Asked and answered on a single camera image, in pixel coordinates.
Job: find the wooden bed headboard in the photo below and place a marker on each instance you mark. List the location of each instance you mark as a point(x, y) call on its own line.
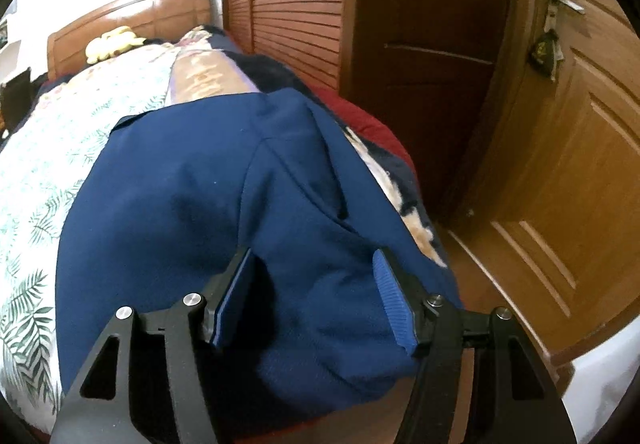
point(150, 9)

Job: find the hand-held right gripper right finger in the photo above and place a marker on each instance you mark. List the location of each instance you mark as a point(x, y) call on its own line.
point(395, 304)

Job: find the yellow plush toy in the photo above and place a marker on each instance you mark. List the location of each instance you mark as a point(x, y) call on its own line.
point(110, 49)

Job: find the hanging key pendant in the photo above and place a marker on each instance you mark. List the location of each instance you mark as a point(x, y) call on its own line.
point(545, 54)

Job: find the dark chair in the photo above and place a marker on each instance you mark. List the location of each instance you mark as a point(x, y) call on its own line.
point(15, 94)

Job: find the navy blue suit jacket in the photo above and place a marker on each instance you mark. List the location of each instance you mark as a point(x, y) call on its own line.
point(200, 199)

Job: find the red bed sheet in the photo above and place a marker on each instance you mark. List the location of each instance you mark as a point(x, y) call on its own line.
point(360, 119)

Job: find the wooden door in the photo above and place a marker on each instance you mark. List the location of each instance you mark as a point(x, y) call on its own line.
point(590, 149)

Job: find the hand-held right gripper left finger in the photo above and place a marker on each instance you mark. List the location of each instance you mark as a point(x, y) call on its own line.
point(232, 304)

